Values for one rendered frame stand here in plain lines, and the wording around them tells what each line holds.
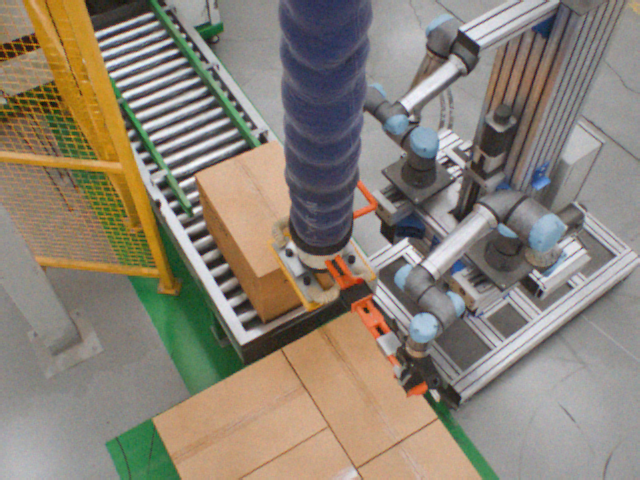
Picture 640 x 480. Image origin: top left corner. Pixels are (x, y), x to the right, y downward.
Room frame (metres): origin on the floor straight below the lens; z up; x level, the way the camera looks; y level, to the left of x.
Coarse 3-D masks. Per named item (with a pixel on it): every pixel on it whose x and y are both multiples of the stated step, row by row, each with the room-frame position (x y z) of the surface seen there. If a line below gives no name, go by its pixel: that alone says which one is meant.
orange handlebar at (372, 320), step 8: (360, 184) 1.70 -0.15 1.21; (368, 192) 1.66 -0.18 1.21; (368, 200) 1.63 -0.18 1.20; (368, 208) 1.59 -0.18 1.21; (360, 216) 1.56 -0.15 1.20; (336, 256) 1.38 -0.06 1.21; (328, 264) 1.34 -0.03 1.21; (344, 264) 1.34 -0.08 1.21; (336, 272) 1.31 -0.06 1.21; (344, 272) 1.31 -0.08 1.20; (336, 280) 1.28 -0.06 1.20; (368, 304) 1.18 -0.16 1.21; (360, 312) 1.15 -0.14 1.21; (376, 312) 1.15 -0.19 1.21; (368, 320) 1.12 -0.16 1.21; (376, 320) 1.12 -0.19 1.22; (368, 328) 1.10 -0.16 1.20; (384, 328) 1.09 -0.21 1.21; (376, 336) 1.06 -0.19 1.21; (392, 360) 0.98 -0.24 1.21; (416, 392) 0.87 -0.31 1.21; (424, 392) 0.87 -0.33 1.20
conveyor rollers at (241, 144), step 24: (120, 24) 3.38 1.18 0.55; (120, 48) 3.18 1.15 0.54; (144, 48) 3.18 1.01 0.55; (192, 48) 3.21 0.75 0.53; (120, 72) 2.99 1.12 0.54; (144, 72) 2.99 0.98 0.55; (192, 72) 3.01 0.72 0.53; (144, 96) 2.81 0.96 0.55; (168, 96) 2.84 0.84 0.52; (192, 96) 2.82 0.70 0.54; (168, 120) 2.64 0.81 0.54; (192, 120) 2.64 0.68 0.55; (168, 144) 2.47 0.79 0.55; (216, 144) 2.49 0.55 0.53; (240, 144) 2.47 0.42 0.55; (192, 168) 2.32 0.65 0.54; (168, 192) 2.16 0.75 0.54; (192, 192) 2.16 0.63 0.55; (288, 312) 1.50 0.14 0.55
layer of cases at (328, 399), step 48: (336, 336) 1.39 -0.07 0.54; (240, 384) 1.16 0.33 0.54; (288, 384) 1.17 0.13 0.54; (336, 384) 1.17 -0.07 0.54; (384, 384) 1.17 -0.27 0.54; (192, 432) 0.96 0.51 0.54; (240, 432) 0.96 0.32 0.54; (288, 432) 0.96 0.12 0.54; (336, 432) 0.96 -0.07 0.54; (384, 432) 0.97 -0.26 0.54; (432, 432) 0.97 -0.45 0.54
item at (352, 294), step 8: (344, 288) 1.24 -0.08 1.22; (352, 288) 1.24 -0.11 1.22; (360, 288) 1.24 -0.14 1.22; (368, 288) 1.24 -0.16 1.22; (344, 296) 1.21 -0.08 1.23; (352, 296) 1.21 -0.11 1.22; (360, 296) 1.21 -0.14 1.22; (368, 296) 1.20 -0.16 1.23; (344, 304) 1.19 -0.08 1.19; (352, 304) 1.17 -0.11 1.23; (360, 304) 1.18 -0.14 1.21; (352, 312) 1.17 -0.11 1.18
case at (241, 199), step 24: (264, 144) 2.12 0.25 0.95; (216, 168) 1.99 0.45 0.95; (240, 168) 1.99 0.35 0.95; (264, 168) 1.99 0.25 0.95; (216, 192) 1.86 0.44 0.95; (240, 192) 1.86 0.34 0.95; (264, 192) 1.86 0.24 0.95; (216, 216) 1.78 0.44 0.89; (240, 216) 1.73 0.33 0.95; (264, 216) 1.73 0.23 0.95; (216, 240) 1.84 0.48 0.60; (240, 240) 1.61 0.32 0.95; (264, 240) 1.62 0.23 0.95; (240, 264) 1.60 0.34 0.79; (264, 264) 1.50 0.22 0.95; (264, 288) 1.45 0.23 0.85; (288, 288) 1.50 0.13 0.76; (264, 312) 1.44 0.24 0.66
